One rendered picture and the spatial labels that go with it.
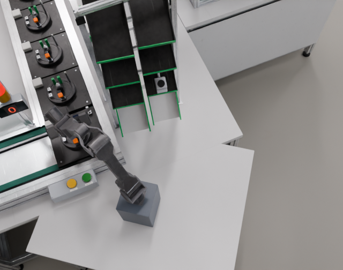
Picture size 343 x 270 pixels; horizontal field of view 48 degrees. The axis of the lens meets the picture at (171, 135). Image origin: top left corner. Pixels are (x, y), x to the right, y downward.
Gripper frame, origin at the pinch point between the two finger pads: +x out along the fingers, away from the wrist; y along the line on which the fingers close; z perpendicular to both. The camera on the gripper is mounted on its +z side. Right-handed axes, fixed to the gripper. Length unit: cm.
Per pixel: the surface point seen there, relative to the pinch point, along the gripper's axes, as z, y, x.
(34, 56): 35, 7, 41
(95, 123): -5.3, -10.1, 10.4
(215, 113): -22, -67, 11
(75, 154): -14.3, 2.9, 3.6
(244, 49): -3, -119, 80
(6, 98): 19.2, 17.8, -10.0
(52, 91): 15.3, 3.8, 23.4
